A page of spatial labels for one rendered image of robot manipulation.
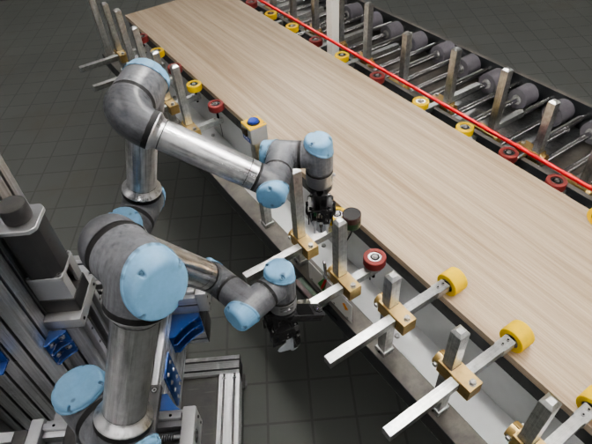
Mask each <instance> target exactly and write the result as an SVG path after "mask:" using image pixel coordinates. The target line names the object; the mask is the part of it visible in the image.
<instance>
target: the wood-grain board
mask: <svg viewBox="0 0 592 444"><path fill-rule="evenodd" d="M125 17H126V19H127V20H128V21H129V22H130V23H131V24H132V25H133V26H137V27H138V29H139V31H140V32H141V33H146V34H148V38H149V40H150V41H151V42H152V43H153V44H154V45H156V46H157V47H158V48H163V49H164V51H165V54H166V55H167V56H168V57H169V58H170V59H171V60H173V61H174V62H175V63H180V64H181V66H182V69H183V70H184V71H185V72H186V73H187V74H188V75H190V76H191V77H192V78H193V79H194V80H199V81H201V83H202V88H203V89H204V90H206V91H207V92H208V93H209V94H210V95H211V96H212V97H213V98H215V99H216V100H223V102H224V107H225V108H226V109H227V110H228V111H229V112H230V113H232V114H233V115H234V116H235V117H236V118H237V119H238V120H239V121H241V122H242V121H244V120H246V119H248V118H250V117H253V116H255V115H258V116H259V117H260V118H261V119H262V120H263V121H265V122H266V123H267V124H266V125H267V132H268V139H266V140H273V139H279V140H304V138H305V136H306V135H307V134H308V133H310V132H315V131H324V132H326V133H328V134H329V135H330V136H331V137H332V141H333V149H334V154H333V173H335V174H336V176H333V187H332V190H331V191H330V192H329V193H330V194H331V195H332V196H333V197H334V199H333V201H336V207H342V208H344V209H346V208H350V207H353V208H357V209H359V210H360V212H361V226H360V229H361V230H362V231H363V232H364V233H366V234H367V235H368V236H369V237H370V238H371V239H372V240H373V241H375V242H376V243H377V244H378V245H379V246H380V247H381V248H383V249H384V250H385V251H386V252H387V253H388V254H389V255H391V256H392V257H393V258H394V259H395V260H396V261H397V262H398V263H400V264H401V265H402V266H403V267H404V268H405V269H406V270H407V271H409V272H410V274H411V275H412V276H413V277H415V278H416V279H417V280H418V281H419V282H420V283H421V284H422V285H424V286H425V287H426V288H427V289H428V288H430V287H431V285H433V284H435V283H437V282H438V280H437V278H438V276H439V275H440V274H441V273H442V272H444V271H445V270H447V269H449V268H450V267H456V268H458V269H459V270H461V271H462V272H463V274H464V275H465V277H466V278H467V281H468V285H467V287H466V288H465V289H464V290H462V291H461V292H459V293H457V294H456V295H455V296H448V295H446V294H444V295H443V296H441V297H440V298H439V300H441V301H442V302H443V303H444V304H445V305H446V306H447V307H448V308H450V309H451V310H452V311H453V312H454V313H455V314H456V315H458V316H459V317H460V318H461V319H462V320H463V321H464V322H465V323H467V324H468V325H469V326H470V327H471V328H472V329H473V330H475V331H476V332H477V333H478V334H479V335H480V336H481V337H482V338H483V339H484V340H485V341H486V342H487V343H488V344H489V345H493V344H494V343H495V342H496V341H497V340H499V339H500V330H501V329H503V328H504V327H505V326H507V325H508V324H509V323H510V322H511V321H513V320H520V321H522V322H525V323H526V324H527V325H528V326H529V327H530V328H531V329H532V331H533V333H534V335H535V341H534V343H533V344H531V345H530V346H529V347H528V348H526V349H525V350H524V351H522V352H520V353H516V352H513V351H509V352H508V353H507V354H506V355H504V356H503V357H504V358H505V359H506V360H508V361H509V362H510V363H511V364H512V365H513V366H514V367H515V368H517V369H518V370H519V371H520V372H521V373H522V374H523V375H525V376H526V377H527V378H528V379H529V380H530V381H531V382H532V383H534V384H535V385H536V386H537V387H538V388H539V389H540V390H542V391H543V392H544V393H545V394H547V393H548V392H550V393H551V394H552V395H553V396H554V397H555V398H556V399H558V400H559V401H560V402H561V403H562V406H561V407H560V408H561V409H562V410H563V411H564V412H565V413H567V414H568V415H569V416H570V417H571V415H572V414H573V412H574V411H576V410H577V409H578V407H577V404H576V397H577V396H578V395H579V394H580V393H581V392H583V391H584V390H585V389H586V388H587V387H588V386H590V385H592V225H591V224H590V223H589V221H588V218H587V213H588V210H589V209H588V208H587V207H585V206H583V205H582V204H580V203H578V202H576V201H574V200H573V199H572V198H570V197H569V196H566V195H565V194H563V193H561V192H560V191H558V190H556V189H555V188H553V187H552V186H550V185H548V184H547V183H545V182H543V181H541V180H539V179H537V178H536V177H535V176H533V175H532V174H529V173H528V172H526V171H524V170H523V169H521V168H519V167H518V166H516V165H515V164H513V163H511V162H510V161H508V160H506V159H504V158H502V157H501V156H500V155H498V154H497V153H495V152H493V151H491V150H489V149H488V148H486V147H484V146H483V145H481V144H480V143H478V142H476V141H475V140H473V139H471V138H470V137H467V136H465V135H464V134H463V133H461V132H460V131H458V130H456V129H454V128H452V127H451V126H449V125H447V124H446V123H444V122H443V121H441V120H439V119H438V118H436V117H434V116H433V115H430V114H429V113H427V112H426V111H425V110H423V109H421V108H420V107H417V106H416V105H414V104H412V103H411V102H409V101H408V100H406V99H404V98H403V97H401V96H399V95H398V94H396V93H394V92H392V91H390V90H389V89H388V88H386V87H384V86H383V85H380V84H379V83H377V82H375V81H374V80H372V79H371V78H369V77H367V76H366V75H364V74H362V73H361V72H359V71H357V70H355V69H353V68H352V67H351V66H349V65H348V64H346V63H344V62H342V61H340V60H339V59H337V58H335V57H334V56H333V55H331V54H329V53H327V52H326V51H324V50H322V49H321V48H318V47H317V46H315V45H314V44H313V43H311V42H309V41H307V40H305V39H303V38H302V37H300V36H298V35H297V34H296V33H294V32H292V31H290V30H289V29H287V28H285V27H284V26H281V25H280V24H279V23H277V22H276V21H274V20H272V19H271V18H268V17H267V16H265V15H263V14H262V13H261V12H259V11H257V10H255V9H254V8H252V7H250V6H249V5H247V4H245V3H243V2H242V1H241V0H175V1H172V2H169V3H166V4H161V5H157V6H154V7H152V8H148V9H145V10H142V11H137V12H133V13H131V14H128V15H125Z"/></svg>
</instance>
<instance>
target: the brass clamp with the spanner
mask: <svg viewBox="0 0 592 444"><path fill-rule="evenodd" d="M327 272H328V273H329V274H330V279H329V280H330V281H331V282H332V283H333V284H336V283H339V284H340V285H341V286H342V287H343V288H344V293H343V295H344V296H345V297H346V298H347V299H348V300H349V301H351V300H353V299H355V298H356V297H358V296H359V295H360V294H361V284H360V283H359V282H358V281H357V280H356V279H355V278H354V277H353V276H352V275H351V274H350V273H349V272H348V271H346V274H344V275H343V276H342V277H338V276H337V275H336V274H335V273H334V272H333V265H330V266H329V267H328V269H327ZM352 282H354V283H356V288H354V289H352V288H351V287H350V284H351V283H352Z"/></svg>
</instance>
